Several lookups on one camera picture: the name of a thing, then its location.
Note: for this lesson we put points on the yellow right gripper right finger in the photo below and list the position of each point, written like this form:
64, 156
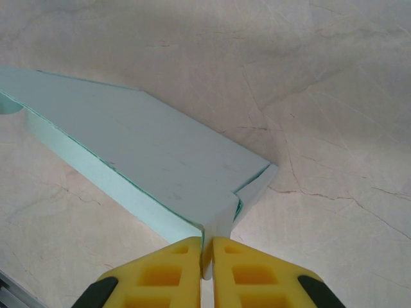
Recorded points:
224, 288

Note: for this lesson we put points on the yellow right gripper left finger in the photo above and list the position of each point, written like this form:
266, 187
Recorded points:
189, 288

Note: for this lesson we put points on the teal paper box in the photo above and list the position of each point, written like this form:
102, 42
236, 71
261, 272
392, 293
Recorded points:
144, 138

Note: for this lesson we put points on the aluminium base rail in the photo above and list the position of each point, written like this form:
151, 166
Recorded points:
13, 293

